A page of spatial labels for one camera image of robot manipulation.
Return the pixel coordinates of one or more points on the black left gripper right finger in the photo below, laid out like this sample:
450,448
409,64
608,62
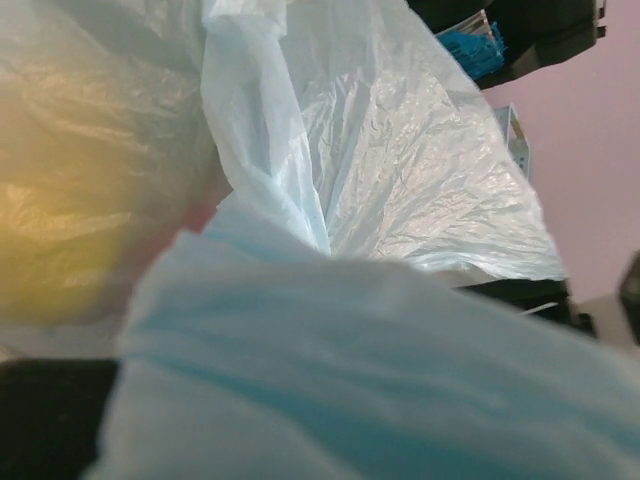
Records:
547,299

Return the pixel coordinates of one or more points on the light blue plastic basket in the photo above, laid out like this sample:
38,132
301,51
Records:
514,137

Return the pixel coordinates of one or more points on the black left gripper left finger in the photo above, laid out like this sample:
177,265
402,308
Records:
50,415

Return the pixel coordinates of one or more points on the yellow fake fruit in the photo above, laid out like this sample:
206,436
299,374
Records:
84,182

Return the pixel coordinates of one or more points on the light blue plastic bag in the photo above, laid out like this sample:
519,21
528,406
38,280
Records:
297,321

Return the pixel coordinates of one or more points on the black plastic toolbox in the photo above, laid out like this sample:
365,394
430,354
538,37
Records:
537,34

